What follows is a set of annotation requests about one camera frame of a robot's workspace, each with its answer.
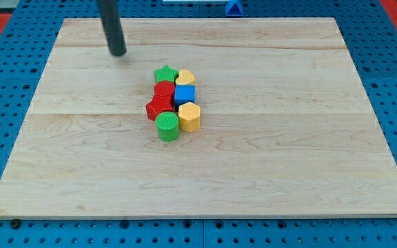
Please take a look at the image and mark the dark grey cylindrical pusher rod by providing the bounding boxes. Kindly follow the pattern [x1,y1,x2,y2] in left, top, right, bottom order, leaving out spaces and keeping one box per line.
[96,0,127,56]

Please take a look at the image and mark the green cylinder block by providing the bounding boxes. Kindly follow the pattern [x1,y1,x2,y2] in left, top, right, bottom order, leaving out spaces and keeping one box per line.
[155,112,179,142]

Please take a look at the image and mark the green star block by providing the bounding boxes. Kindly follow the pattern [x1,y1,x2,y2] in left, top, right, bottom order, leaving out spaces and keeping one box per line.
[153,65,179,83]

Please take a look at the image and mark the red cylinder block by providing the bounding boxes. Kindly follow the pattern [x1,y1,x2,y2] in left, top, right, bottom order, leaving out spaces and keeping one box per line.
[154,81,175,96]

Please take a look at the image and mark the yellow heart block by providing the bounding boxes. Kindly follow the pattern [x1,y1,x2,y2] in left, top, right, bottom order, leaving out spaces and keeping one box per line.
[175,69,196,85]

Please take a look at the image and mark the red star block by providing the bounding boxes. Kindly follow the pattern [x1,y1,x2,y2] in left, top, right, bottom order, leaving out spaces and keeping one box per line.
[145,95,174,121]

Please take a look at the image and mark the blue cube block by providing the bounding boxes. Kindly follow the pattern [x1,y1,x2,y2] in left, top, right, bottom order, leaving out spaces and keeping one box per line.
[174,85,196,107]

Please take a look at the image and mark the blue triangle block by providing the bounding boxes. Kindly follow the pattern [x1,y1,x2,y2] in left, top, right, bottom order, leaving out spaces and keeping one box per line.
[225,0,243,17]

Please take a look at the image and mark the yellow hexagon block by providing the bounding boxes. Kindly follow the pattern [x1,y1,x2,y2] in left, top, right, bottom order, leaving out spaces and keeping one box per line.
[178,102,201,132]

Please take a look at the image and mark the light wooden board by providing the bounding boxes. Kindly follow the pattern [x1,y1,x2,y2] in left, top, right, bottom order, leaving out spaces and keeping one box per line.
[0,17,397,220]

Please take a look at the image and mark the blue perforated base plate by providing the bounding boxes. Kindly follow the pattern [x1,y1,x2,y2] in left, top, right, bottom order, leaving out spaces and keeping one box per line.
[0,1,397,247]

